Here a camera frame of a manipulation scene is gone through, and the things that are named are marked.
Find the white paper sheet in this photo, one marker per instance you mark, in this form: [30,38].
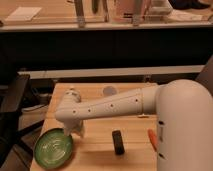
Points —
[23,14]

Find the black chair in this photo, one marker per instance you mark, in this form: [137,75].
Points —
[10,111]

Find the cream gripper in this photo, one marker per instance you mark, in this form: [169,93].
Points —
[76,127]

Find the white paper cup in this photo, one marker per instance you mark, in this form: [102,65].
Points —
[109,90]

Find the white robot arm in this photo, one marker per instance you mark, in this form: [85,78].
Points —
[184,110]

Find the black rectangular bar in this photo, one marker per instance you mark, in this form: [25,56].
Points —
[118,142]

